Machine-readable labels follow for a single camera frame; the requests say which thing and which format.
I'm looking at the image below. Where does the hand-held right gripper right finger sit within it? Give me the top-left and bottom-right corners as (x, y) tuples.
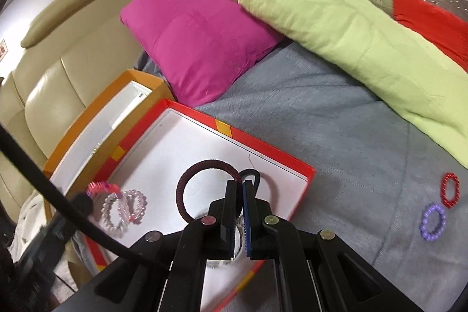
(243, 180), (421, 312)

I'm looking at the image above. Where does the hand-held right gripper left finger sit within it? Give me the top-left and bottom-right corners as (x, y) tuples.
(62, 180), (244, 312)

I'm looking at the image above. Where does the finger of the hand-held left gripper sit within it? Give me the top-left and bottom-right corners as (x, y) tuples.
(71, 193), (93, 216)

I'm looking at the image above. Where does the pink bracelet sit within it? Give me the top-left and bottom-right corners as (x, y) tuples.
(86, 181), (121, 199)

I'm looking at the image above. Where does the white bead bracelet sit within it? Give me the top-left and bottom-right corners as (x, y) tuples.
(100, 192), (134, 233)

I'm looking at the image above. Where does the black hair tie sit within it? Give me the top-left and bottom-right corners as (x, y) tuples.
(239, 169), (262, 194)

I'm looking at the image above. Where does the silver metal bracelet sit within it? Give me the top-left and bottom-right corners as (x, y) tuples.
(205, 217), (245, 269)

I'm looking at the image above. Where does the dark red hair tie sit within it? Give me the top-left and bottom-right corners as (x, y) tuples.
(176, 160), (244, 225)

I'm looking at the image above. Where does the clear bead bracelet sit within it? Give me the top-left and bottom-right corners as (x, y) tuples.
(124, 189), (149, 225)

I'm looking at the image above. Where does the red cardboard box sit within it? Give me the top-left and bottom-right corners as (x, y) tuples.
(46, 98), (317, 312)

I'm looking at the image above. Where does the purple bead bracelet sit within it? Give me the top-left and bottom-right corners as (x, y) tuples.
(420, 204), (447, 242)

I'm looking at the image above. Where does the red bead bracelet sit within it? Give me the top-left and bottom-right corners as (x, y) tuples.
(441, 172), (461, 208)

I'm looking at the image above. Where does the white cloth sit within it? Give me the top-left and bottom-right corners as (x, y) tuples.
(7, 188), (92, 287)

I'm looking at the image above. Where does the grey blanket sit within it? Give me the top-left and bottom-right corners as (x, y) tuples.
(141, 38), (468, 312)

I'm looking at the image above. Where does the beige leather sofa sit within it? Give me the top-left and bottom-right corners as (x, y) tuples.
(0, 0), (194, 225)

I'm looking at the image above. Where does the magenta pillow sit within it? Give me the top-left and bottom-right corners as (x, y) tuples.
(120, 0), (286, 107)

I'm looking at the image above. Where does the light green blanket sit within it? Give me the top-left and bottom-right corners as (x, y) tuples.
(220, 0), (468, 169)

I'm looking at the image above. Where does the red cloth patch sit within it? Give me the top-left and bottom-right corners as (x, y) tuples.
(391, 0), (468, 73)

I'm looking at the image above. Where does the black cable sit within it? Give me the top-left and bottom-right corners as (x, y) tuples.
(0, 124), (174, 267)

